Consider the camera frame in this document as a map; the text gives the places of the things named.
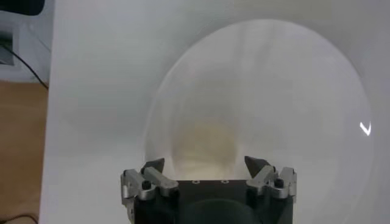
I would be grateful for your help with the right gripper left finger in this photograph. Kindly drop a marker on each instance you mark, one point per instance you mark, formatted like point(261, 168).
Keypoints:
point(152, 181)

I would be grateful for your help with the grey white robot base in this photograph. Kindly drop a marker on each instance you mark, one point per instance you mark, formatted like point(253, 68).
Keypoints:
point(27, 36)

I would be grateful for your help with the round white plate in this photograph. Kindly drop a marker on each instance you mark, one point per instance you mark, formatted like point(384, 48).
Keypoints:
point(274, 91)

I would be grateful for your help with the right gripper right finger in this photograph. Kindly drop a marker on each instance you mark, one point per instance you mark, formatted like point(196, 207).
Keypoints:
point(271, 181)

